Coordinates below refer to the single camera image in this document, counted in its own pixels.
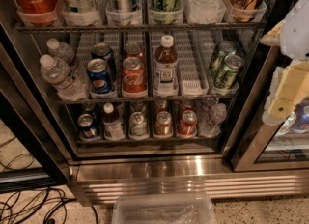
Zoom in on rear green soda can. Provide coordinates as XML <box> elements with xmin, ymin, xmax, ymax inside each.
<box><xmin>209</xmin><ymin>41</ymin><xmax>236</xmax><ymax>75</ymax></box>

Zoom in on cans behind right door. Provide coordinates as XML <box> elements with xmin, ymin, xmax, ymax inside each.
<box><xmin>277</xmin><ymin>102</ymin><xmax>309</xmax><ymax>136</ymax></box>

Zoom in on right glass fridge door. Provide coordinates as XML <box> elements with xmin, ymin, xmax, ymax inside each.
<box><xmin>231</xmin><ymin>46</ymin><xmax>309</xmax><ymax>172</ymax></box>

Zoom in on rear red Coca-Cola can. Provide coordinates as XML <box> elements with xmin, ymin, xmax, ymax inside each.
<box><xmin>124</xmin><ymin>42</ymin><xmax>145</xmax><ymax>61</ymax></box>

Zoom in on front blue Pepsi can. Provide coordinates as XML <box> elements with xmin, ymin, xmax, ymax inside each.
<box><xmin>87</xmin><ymin>58</ymin><xmax>115</xmax><ymax>94</ymax></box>

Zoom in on green soda can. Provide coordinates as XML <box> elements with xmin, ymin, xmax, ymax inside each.
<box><xmin>209</xmin><ymin>41</ymin><xmax>236</xmax><ymax>75</ymax></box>
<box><xmin>214</xmin><ymin>55</ymin><xmax>243</xmax><ymax>89</ymax></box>

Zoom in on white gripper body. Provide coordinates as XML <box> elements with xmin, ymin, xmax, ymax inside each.
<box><xmin>261</xmin><ymin>59</ymin><xmax>309</xmax><ymax>126</ymax></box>

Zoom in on rear clear water bottle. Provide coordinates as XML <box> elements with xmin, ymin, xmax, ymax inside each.
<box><xmin>46</xmin><ymin>38</ymin><xmax>79</xmax><ymax>70</ymax></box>

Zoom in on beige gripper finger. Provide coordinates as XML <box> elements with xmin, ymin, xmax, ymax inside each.
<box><xmin>260</xmin><ymin>20</ymin><xmax>285</xmax><ymax>46</ymax></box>
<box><xmin>267</xmin><ymin>61</ymin><xmax>309</xmax><ymax>121</ymax></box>

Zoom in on bottom shelf brown can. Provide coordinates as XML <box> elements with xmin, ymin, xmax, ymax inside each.
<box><xmin>154</xmin><ymin>111</ymin><xmax>172</xmax><ymax>135</ymax></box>

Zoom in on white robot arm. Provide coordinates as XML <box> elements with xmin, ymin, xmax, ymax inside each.
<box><xmin>260</xmin><ymin>0</ymin><xmax>309</xmax><ymax>126</ymax></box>

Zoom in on stainless fridge base grille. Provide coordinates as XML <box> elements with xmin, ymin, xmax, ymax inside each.
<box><xmin>68</xmin><ymin>155</ymin><xmax>309</xmax><ymax>206</ymax></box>

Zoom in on bottom shelf tea bottle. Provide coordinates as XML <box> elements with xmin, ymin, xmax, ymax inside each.
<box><xmin>102</xmin><ymin>103</ymin><xmax>125</xmax><ymax>141</ymax></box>

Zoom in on brown tea bottle white cap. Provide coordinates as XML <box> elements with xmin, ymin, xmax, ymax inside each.
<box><xmin>154</xmin><ymin>35</ymin><xmax>178</xmax><ymax>96</ymax></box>

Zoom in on bottom shelf green white can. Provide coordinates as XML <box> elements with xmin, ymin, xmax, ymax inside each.
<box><xmin>129</xmin><ymin>112</ymin><xmax>147</xmax><ymax>136</ymax></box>

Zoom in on bottom shelf red can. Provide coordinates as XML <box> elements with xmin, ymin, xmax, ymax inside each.
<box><xmin>177</xmin><ymin>110</ymin><xmax>197</xmax><ymax>135</ymax></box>

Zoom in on bottom shelf water bottle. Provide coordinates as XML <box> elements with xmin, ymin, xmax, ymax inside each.
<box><xmin>200</xmin><ymin>103</ymin><xmax>227</xmax><ymax>138</ymax></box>

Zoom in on empty white shelf tray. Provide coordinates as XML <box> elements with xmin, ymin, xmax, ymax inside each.
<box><xmin>174</xmin><ymin>31</ymin><xmax>209</xmax><ymax>97</ymax></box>

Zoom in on black floor cables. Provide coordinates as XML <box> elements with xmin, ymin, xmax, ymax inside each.
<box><xmin>0</xmin><ymin>134</ymin><xmax>99</xmax><ymax>224</ymax></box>

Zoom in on rear dark Pepsi can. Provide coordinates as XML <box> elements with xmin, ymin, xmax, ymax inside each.
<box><xmin>91</xmin><ymin>42</ymin><xmax>116</xmax><ymax>74</ymax></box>

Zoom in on left fridge door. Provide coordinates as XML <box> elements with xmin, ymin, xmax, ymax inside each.
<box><xmin>0</xmin><ymin>29</ymin><xmax>70</xmax><ymax>193</ymax></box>

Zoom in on red coca-cola can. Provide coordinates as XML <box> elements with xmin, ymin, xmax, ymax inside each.
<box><xmin>122</xmin><ymin>57</ymin><xmax>147</xmax><ymax>94</ymax></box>
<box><xmin>124</xmin><ymin>42</ymin><xmax>145</xmax><ymax>61</ymax></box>

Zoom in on front red Coca-Cola can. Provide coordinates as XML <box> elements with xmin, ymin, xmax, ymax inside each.
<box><xmin>122</xmin><ymin>57</ymin><xmax>147</xmax><ymax>94</ymax></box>

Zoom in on front green soda can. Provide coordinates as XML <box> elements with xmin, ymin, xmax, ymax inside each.
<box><xmin>214</xmin><ymin>55</ymin><xmax>243</xmax><ymax>89</ymax></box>

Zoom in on clear plastic bin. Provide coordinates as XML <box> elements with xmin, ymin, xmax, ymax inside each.
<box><xmin>112</xmin><ymin>193</ymin><xmax>217</xmax><ymax>224</ymax></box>

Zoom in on bottom shelf Pepsi can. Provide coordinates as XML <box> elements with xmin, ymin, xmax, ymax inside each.
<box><xmin>77</xmin><ymin>114</ymin><xmax>99</xmax><ymax>139</ymax></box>

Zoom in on front clear water bottle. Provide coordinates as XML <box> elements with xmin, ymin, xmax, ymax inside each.
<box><xmin>40</xmin><ymin>54</ymin><xmax>88</xmax><ymax>101</ymax></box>

